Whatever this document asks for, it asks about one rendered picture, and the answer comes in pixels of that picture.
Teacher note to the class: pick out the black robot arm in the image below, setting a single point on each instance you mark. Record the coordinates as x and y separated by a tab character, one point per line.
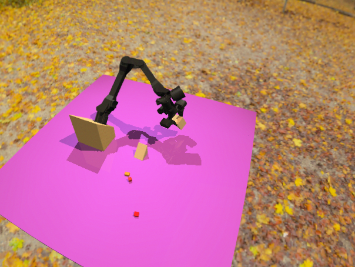
126	64

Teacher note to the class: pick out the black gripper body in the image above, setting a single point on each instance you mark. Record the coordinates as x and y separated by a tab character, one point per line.
172	112

